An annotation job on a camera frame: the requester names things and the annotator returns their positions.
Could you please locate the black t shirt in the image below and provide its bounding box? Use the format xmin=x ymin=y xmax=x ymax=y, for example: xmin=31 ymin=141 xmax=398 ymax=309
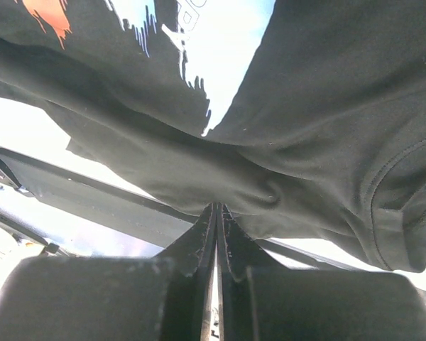
xmin=0 ymin=1 xmax=426 ymax=273

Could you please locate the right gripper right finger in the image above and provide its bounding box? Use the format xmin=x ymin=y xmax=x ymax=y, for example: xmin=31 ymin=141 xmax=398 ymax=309
xmin=217 ymin=205 xmax=426 ymax=340

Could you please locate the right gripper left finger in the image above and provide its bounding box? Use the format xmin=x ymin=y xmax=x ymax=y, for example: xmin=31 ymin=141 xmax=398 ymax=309
xmin=0 ymin=204 xmax=217 ymax=340

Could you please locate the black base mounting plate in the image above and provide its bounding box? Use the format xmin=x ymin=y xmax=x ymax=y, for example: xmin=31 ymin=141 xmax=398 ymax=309
xmin=0 ymin=148 xmax=216 ymax=268

